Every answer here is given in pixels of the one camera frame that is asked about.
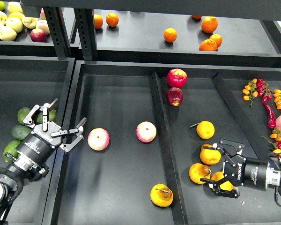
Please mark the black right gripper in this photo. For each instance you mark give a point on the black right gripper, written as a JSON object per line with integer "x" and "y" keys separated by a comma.
{"x": 237, "y": 170}

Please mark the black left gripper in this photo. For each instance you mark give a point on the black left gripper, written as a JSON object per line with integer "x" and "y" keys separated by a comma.
{"x": 37, "y": 147}

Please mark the yellow pear with stem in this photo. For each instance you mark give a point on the yellow pear with stem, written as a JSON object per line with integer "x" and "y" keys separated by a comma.
{"x": 161, "y": 195}

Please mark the dark green avocado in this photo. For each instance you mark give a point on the dark green avocado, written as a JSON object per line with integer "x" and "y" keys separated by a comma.
{"x": 20, "y": 132}

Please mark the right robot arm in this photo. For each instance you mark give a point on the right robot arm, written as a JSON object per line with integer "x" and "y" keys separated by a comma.
{"x": 273, "y": 174}

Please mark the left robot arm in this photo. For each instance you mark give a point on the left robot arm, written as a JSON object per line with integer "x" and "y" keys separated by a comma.
{"x": 30, "y": 165}

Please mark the green avocado top right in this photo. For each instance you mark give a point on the green avocado top right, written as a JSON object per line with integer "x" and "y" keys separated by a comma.
{"x": 52, "y": 116}

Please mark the yellow pear lower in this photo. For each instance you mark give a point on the yellow pear lower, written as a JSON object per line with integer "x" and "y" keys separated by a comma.
{"x": 227, "y": 186}

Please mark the yellow pear left of pile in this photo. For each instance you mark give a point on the yellow pear left of pile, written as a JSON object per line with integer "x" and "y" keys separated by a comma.
{"x": 198, "y": 171}

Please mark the green avocado top left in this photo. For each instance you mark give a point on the green avocado top left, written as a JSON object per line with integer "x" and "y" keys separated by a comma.
{"x": 22, "y": 113}

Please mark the light green avocado bottom left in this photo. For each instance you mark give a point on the light green avocado bottom left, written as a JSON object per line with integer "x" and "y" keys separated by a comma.
{"x": 11, "y": 149}

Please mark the pale yellow pear front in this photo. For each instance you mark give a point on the pale yellow pear front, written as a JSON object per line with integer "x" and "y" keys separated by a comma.
{"x": 7, "y": 34}

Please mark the pale yellow pear middle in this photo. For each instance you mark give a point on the pale yellow pear middle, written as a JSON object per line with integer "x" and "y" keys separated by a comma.
{"x": 14, "y": 23}

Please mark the pale yellow pear top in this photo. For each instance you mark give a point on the pale yellow pear top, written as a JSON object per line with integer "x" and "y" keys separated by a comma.
{"x": 13, "y": 7}

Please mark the black tray divider right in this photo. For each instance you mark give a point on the black tray divider right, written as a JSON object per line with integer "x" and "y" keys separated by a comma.
{"x": 249, "y": 130}

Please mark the black tray divider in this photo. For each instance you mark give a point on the black tray divider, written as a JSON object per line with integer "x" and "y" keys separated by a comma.
{"x": 169, "y": 161}
{"x": 249, "y": 130}

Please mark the pink apple left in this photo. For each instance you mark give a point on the pink apple left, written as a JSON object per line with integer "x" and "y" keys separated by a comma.
{"x": 98, "y": 139}

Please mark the pink apple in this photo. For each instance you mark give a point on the pink apple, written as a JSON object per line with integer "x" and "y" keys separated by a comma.
{"x": 98, "y": 139}
{"x": 146, "y": 132}

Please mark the cherry tomato cluster lower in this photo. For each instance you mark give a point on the cherry tomato cluster lower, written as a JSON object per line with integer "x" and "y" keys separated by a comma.
{"x": 275, "y": 142}

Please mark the red chili pepper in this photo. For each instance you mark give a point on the red chili pepper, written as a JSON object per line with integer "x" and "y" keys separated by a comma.
{"x": 271, "y": 119}

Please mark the black tray divider left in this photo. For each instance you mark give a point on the black tray divider left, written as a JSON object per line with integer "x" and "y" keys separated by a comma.
{"x": 169, "y": 161}

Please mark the cherry tomato vine upper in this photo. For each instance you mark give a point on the cherry tomato vine upper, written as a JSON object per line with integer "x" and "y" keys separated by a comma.
{"x": 255, "y": 88}

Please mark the pink apple centre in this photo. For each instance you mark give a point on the pink apple centre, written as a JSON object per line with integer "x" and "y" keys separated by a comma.
{"x": 146, "y": 132}

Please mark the dark red apple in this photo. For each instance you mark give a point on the dark red apple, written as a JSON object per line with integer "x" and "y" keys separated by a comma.
{"x": 174, "y": 96}

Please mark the red apple on shelf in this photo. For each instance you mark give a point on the red apple on shelf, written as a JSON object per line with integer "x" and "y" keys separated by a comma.
{"x": 38, "y": 35}

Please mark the bright red apple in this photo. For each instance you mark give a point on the bright red apple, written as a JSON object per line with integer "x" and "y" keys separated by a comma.
{"x": 177, "y": 78}

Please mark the pale peach on shelf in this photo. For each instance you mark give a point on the pale peach on shelf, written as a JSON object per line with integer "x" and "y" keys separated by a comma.
{"x": 43, "y": 25}

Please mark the pale yellow apple with stem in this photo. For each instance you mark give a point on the pale yellow apple with stem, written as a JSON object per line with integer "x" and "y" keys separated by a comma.
{"x": 29, "y": 22}

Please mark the yellow lemon on shelf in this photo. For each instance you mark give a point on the yellow lemon on shelf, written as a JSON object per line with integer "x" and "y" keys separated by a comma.
{"x": 15, "y": 15}

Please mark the orange on shelf front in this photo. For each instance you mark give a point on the orange on shelf front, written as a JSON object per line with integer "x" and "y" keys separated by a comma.
{"x": 208, "y": 45}

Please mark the orange on shelf right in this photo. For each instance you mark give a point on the orange on shelf right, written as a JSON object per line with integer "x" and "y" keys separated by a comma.
{"x": 217, "y": 38}

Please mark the black shelf post left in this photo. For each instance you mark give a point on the black shelf post left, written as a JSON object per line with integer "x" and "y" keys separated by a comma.
{"x": 58, "y": 31}

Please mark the black shelf post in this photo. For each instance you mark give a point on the black shelf post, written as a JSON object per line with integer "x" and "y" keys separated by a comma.
{"x": 58, "y": 31}
{"x": 86, "y": 29}

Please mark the black shelf post right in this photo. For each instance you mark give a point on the black shelf post right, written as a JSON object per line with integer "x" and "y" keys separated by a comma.
{"x": 86, "y": 29}

